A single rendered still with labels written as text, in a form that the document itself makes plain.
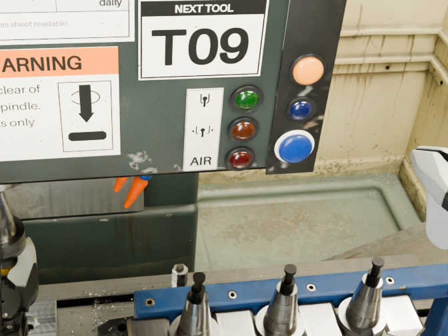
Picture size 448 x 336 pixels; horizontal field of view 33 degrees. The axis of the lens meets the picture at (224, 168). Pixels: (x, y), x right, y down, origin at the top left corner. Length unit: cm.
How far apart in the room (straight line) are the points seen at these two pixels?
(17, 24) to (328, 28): 24
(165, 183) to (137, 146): 94
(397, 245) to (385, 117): 44
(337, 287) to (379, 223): 108
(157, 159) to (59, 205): 91
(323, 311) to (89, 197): 68
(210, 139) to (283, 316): 35
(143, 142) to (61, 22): 13
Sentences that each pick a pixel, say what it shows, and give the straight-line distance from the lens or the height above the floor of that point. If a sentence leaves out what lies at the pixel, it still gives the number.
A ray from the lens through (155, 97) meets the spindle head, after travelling 61.
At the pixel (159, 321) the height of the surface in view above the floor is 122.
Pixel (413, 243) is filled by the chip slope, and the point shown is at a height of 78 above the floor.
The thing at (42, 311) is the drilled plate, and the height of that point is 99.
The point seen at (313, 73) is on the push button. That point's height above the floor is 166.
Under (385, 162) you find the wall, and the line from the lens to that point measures 218.
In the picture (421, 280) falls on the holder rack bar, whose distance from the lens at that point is 107.
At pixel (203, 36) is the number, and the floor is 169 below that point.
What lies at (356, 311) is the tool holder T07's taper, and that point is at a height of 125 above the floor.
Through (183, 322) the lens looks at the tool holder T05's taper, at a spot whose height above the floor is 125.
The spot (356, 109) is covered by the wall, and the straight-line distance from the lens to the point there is 203.
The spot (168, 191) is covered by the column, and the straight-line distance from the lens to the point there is 159.
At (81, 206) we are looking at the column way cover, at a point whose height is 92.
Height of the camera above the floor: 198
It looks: 40 degrees down
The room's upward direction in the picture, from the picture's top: 5 degrees clockwise
